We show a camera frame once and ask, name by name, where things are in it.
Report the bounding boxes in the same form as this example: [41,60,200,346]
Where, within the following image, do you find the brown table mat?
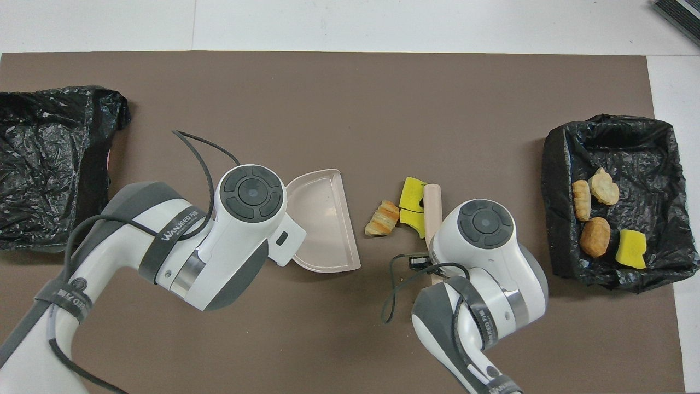
[0,52,685,394]

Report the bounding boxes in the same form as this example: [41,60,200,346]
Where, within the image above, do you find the dark grey ridged device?
[651,0,700,47]

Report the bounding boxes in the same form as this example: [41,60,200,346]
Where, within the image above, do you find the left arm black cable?
[46,130,241,394]

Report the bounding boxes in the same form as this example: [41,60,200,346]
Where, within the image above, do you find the beige plastic dustpan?
[285,169,361,273]

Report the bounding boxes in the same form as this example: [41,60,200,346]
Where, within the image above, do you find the black bag lined bin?
[541,113,700,293]
[0,85,132,253]

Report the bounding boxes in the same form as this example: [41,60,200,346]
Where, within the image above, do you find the notched yellow sponge block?
[399,176,428,213]

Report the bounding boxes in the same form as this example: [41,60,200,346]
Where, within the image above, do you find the yellow sponge chunk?
[615,229,648,270]

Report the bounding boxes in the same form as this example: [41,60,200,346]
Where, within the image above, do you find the ridged pale bread piece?
[571,179,592,222]

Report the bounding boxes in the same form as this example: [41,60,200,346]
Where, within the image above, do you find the beige hand brush black bristles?
[422,183,445,285]

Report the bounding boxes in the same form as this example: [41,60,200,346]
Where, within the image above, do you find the pale bread chunk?
[588,167,621,206]

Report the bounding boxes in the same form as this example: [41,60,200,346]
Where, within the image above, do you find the small yellow sponge piece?
[399,210,427,240]

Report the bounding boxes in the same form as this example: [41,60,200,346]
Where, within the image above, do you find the brown bread roll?
[580,217,611,258]

